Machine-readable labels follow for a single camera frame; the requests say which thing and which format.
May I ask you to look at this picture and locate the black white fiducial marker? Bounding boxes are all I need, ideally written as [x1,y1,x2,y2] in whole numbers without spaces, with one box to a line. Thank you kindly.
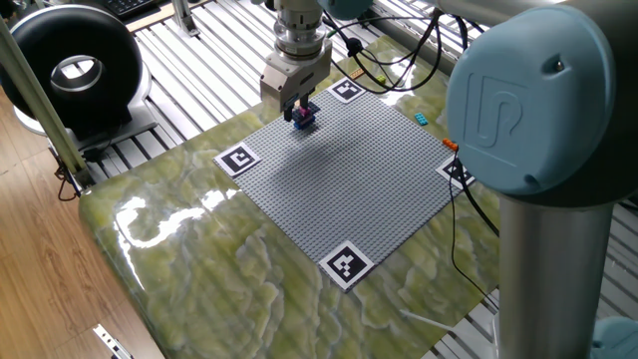
[317,239,376,294]
[212,142,263,180]
[326,77,368,105]
[435,155,475,190]

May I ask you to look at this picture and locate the slanted aluminium profile post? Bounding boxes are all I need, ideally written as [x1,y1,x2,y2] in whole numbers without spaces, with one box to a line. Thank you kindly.
[0,17,96,189]

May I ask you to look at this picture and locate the green marble pattern mat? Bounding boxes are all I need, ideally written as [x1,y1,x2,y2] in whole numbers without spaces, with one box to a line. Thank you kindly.
[78,34,502,359]

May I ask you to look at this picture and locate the grey Lego baseplate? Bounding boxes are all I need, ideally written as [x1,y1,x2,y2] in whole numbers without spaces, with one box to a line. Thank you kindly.
[212,77,475,294]

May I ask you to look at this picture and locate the black keyboard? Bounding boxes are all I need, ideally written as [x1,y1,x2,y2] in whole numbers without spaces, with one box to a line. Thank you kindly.
[102,0,160,19]

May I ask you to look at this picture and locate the black sensor cable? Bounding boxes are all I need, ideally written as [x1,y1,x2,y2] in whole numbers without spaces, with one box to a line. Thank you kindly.
[331,12,445,95]

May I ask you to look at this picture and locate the black Lego plate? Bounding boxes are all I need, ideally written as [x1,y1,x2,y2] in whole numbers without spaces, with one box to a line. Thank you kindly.
[291,102,322,124]

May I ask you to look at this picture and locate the black ring shaped device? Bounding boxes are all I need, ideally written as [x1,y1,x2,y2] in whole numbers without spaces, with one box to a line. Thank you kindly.
[0,4,154,139]

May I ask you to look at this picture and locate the black cable with ferrite bead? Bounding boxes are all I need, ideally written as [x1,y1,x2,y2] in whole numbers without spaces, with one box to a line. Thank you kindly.
[322,9,473,92]

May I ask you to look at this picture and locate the upright aluminium bracket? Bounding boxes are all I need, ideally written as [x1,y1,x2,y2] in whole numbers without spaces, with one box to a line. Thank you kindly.
[170,0,200,37]

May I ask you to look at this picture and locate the red and black wires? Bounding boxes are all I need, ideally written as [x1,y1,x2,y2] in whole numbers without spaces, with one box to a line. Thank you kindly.
[53,164,81,203]

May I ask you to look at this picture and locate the silver Schunk gripper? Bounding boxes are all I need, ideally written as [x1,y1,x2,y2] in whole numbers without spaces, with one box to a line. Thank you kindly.
[258,38,334,124]

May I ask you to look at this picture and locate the thick black cable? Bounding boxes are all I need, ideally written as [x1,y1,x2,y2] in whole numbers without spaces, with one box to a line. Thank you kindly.
[451,149,500,238]

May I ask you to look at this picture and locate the thin black cable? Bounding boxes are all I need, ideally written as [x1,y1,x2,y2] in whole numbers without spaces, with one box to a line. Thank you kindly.
[448,159,499,310]

